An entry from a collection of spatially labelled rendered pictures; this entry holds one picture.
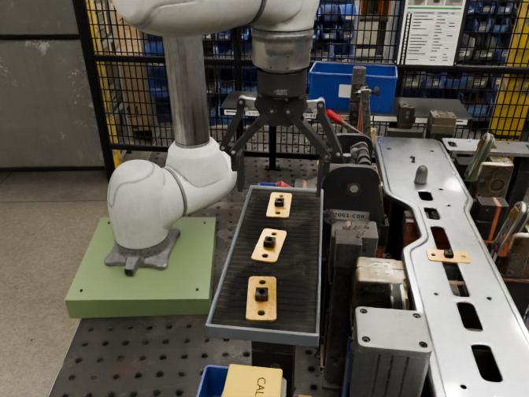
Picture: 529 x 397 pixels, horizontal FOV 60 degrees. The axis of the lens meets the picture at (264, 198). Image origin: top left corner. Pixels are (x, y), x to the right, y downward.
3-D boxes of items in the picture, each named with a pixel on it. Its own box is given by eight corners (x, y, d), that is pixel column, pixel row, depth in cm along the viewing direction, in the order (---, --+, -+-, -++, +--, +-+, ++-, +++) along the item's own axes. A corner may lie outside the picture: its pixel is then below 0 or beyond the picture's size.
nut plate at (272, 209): (288, 218, 78) (288, 213, 78) (265, 217, 79) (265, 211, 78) (291, 194, 86) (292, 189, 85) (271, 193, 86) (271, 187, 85)
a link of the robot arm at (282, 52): (312, 33, 63) (310, 77, 66) (315, 23, 71) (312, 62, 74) (246, 31, 64) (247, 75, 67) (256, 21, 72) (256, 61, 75)
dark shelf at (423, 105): (472, 126, 161) (474, 118, 159) (219, 116, 171) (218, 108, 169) (457, 106, 180) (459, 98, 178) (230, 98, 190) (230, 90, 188)
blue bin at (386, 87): (392, 113, 164) (397, 77, 157) (307, 107, 169) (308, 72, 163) (391, 99, 178) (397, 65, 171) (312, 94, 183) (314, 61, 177)
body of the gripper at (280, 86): (250, 72, 67) (251, 131, 72) (308, 73, 66) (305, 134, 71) (257, 60, 74) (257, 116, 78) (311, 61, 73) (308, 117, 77)
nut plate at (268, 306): (276, 321, 57) (276, 314, 57) (246, 320, 57) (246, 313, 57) (275, 278, 65) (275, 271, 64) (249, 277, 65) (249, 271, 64)
